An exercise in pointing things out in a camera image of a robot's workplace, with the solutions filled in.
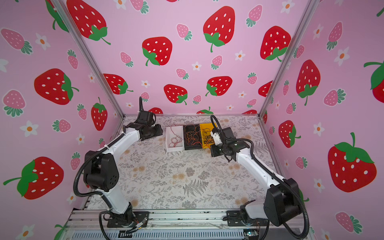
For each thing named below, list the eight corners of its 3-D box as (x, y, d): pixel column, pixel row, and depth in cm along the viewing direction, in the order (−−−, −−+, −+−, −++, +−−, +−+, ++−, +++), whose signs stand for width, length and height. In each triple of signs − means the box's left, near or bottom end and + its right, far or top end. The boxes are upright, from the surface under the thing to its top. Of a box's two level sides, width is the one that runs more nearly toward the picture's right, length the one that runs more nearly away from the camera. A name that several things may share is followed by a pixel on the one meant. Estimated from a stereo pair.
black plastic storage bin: (184, 151, 102) (184, 144, 96) (183, 131, 113) (182, 125, 107) (202, 149, 103) (202, 143, 97) (199, 130, 114) (199, 123, 108)
